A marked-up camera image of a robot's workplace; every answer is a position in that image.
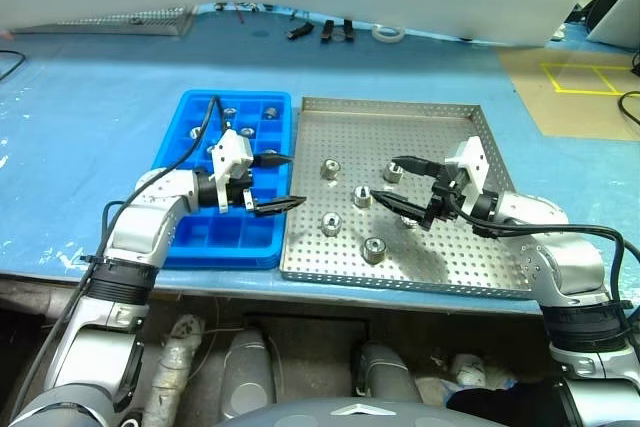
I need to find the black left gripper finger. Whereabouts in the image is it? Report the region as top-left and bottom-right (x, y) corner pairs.
(248, 195), (308, 218)
(253, 153), (294, 171)

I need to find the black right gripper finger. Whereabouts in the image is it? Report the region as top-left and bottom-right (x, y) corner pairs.
(390, 155), (444, 180)
(369, 189), (432, 224)

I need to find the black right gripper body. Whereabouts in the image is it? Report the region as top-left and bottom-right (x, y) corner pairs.
(421, 166), (474, 233)

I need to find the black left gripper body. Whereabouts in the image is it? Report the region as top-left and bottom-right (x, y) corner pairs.
(227, 161), (258, 210)

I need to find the blue compartment tray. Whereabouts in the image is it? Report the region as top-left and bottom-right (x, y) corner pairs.
(149, 89), (294, 270)

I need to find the large perforated metal tray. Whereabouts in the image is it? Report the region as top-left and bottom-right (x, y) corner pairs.
(278, 95), (539, 301)

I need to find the white tape roll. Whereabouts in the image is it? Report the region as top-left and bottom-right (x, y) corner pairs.
(371, 24), (406, 43)

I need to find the brown cardboard sheet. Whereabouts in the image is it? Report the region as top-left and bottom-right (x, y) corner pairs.
(498, 48), (640, 142)

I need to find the dark grey rounded shape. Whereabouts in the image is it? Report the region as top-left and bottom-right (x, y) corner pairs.
(353, 340), (424, 403)
(219, 327), (279, 421)

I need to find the tape-wrapped table leg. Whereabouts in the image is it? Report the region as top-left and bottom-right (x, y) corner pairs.
(142, 314), (205, 427)

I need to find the flat perforated metal tray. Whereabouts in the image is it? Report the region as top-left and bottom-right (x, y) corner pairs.
(12, 5), (197, 39)

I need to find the grey robot torso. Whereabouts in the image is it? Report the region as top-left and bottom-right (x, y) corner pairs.
(214, 395), (481, 427)

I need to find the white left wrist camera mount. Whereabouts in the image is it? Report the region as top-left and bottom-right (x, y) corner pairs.
(209, 129), (256, 212)

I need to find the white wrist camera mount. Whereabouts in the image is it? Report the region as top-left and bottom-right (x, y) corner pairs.
(209, 129), (256, 212)
(443, 136), (490, 218)

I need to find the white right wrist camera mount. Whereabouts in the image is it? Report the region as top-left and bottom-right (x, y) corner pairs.
(443, 136), (490, 218)

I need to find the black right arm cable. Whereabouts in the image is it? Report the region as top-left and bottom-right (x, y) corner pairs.
(447, 181), (640, 318)

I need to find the thin black cable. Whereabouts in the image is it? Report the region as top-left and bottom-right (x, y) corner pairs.
(0, 49), (26, 82)

